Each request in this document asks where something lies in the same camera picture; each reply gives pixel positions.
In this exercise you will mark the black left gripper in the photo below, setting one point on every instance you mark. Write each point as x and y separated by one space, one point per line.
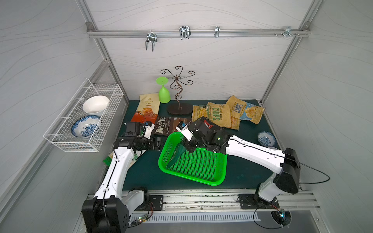
159 143

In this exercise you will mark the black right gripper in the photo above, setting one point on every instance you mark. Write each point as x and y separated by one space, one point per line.
189 144

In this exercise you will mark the green-label kettle chips bag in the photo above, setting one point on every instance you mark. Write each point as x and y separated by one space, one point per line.
219 114

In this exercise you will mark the black Krax chips bag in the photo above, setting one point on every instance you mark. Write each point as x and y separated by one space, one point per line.
208 123

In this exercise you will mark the green Real chips bag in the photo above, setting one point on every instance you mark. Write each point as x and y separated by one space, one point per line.
179 150

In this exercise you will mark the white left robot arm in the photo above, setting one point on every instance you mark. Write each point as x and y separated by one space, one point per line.
108 211

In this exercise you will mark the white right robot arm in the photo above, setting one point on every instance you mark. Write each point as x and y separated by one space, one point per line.
284 165

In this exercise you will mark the brown Kettle chips bag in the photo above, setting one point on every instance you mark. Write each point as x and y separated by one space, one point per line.
164 126

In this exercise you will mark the green plastic basket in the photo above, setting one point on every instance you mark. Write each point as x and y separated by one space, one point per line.
201 166

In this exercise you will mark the orange cheddar chips bag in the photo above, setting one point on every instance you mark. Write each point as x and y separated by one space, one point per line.
147 109

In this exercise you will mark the blue Sea Salt chips bag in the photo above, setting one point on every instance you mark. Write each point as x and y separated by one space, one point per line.
245 111

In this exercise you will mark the dark metal ornament stand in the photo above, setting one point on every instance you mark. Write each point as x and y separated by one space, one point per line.
179 108

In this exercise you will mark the green plastic wine glass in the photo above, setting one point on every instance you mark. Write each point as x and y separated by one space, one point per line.
164 94

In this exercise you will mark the small blue patterned bowl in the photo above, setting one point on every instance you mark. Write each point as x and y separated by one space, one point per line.
266 139

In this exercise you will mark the white ceramic bowl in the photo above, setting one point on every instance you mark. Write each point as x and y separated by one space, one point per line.
96 105

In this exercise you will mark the blue patterned ceramic bowl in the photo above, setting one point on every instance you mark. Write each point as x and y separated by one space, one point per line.
86 126

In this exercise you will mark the small metal hook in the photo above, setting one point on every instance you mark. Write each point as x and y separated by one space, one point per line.
217 32

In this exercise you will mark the metal clip hook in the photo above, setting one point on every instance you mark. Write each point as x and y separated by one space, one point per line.
185 32

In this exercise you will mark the metal double hook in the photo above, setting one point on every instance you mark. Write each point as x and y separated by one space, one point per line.
151 38

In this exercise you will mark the metal corner hook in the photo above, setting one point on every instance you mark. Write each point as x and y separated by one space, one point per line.
287 33

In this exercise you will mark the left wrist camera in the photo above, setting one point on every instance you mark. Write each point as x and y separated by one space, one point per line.
149 127

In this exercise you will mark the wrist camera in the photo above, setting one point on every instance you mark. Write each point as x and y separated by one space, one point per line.
182 127
149 127

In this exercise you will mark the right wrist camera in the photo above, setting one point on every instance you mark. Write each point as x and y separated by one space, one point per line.
182 127

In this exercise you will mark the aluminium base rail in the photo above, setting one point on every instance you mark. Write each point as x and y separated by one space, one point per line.
203 206

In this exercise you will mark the white wire wall basket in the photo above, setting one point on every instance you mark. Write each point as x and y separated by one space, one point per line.
59 133

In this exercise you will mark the aluminium top rail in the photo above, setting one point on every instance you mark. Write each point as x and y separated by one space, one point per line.
208 33

